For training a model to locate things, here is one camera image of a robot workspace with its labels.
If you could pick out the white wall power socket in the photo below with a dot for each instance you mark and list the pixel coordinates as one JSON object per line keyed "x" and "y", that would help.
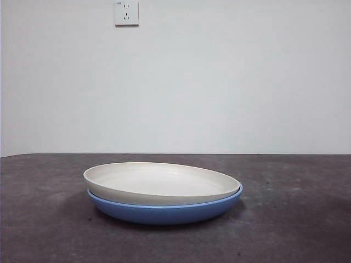
{"x": 126, "y": 13}

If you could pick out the white round plate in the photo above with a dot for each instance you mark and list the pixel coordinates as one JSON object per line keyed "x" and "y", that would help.
{"x": 153, "y": 178}

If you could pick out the blue round plate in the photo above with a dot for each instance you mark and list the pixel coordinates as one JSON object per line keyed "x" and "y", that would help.
{"x": 164, "y": 215}

